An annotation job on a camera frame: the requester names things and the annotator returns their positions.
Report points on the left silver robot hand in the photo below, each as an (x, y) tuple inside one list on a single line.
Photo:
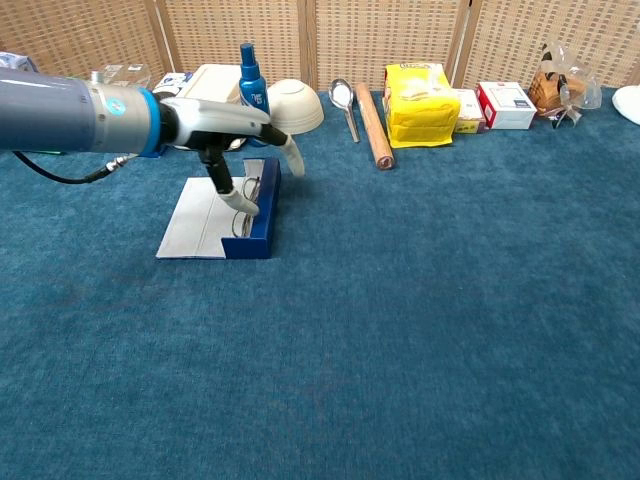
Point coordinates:
[(215, 120)]

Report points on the black eyeglasses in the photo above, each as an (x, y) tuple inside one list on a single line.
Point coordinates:
[(243, 222)]

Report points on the blue glasses case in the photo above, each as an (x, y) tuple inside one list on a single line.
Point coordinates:
[(190, 225)]

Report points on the beige lidded lunch box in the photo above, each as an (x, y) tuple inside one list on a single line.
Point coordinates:
[(215, 82)]

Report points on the blue Oreo cookie box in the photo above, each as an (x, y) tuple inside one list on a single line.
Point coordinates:
[(172, 81)]

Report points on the blue spray bottle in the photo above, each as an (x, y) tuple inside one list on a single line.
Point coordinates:
[(252, 75)]

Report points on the beige upturned bowl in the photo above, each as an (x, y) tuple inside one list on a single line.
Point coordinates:
[(300, 107)]

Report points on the clear plastic snack box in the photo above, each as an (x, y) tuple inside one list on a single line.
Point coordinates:
[(125, 75)]

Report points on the metal spoon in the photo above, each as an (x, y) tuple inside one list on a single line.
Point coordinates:
[(341, 95)]

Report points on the wooden rolling pin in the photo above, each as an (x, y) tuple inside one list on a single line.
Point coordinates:
[(372, 125)]

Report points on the wicker folding screen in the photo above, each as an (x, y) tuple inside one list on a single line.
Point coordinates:
[(380, 35)]

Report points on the yellow snack bag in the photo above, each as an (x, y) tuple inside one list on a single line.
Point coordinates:
[(420, 110)]

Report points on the white blue tissue pack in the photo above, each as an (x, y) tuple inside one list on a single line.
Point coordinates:
[(12, 61)]

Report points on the small pink box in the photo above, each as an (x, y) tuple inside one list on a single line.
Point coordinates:
[(469, 112)]

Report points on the blue carpet table mat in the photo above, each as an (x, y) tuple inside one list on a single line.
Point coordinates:
[(375, 325)]

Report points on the white red box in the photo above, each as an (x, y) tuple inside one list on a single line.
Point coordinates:
[(507, 105)]

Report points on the clear bag of cookies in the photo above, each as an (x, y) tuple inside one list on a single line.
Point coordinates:
[(555, 87)]

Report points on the white foam mannequin head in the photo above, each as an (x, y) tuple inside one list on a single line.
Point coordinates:
[(631, 105)]

